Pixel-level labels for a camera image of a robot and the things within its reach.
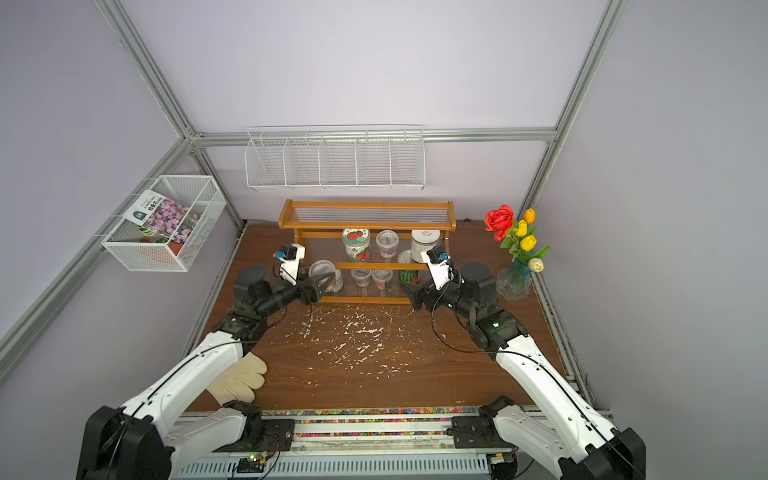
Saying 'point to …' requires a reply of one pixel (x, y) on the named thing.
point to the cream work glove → (240, 383)
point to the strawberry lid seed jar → (357, 243)
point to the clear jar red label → (333, 284)
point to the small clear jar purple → (361, 276)
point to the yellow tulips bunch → (522, 245)
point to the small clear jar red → (382, 277)
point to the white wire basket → (138, 250)
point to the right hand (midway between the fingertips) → (416, 272)
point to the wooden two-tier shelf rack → (376, 246)
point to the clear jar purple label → (387, 241)
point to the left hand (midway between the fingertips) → (325, 270)
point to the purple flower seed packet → (161, 216)
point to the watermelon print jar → (409, 277)
